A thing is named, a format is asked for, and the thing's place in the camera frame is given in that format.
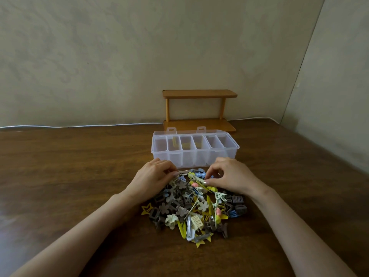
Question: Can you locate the person's left hand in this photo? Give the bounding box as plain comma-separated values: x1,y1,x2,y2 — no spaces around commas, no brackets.
124,158,181,204

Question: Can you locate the person's right hand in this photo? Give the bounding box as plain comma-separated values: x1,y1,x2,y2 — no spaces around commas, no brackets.
204,157,271,201

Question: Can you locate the clear plastic compartment box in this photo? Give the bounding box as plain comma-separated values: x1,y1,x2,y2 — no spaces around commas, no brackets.
151,126,240,169

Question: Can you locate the pile of mixed hair clips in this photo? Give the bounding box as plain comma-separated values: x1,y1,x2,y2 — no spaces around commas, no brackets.
140,168,248,249

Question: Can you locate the person's left forearm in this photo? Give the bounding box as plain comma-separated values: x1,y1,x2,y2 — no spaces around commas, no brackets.
10,190,139,277

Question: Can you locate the person's right forearm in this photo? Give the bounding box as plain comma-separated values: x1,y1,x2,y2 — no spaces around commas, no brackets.
251,186,358,277

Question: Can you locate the small wooden shelf rack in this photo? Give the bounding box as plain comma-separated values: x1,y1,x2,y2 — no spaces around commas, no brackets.
162,89,238,133

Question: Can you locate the white cable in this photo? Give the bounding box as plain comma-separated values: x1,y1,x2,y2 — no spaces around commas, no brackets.
0,117,279,130

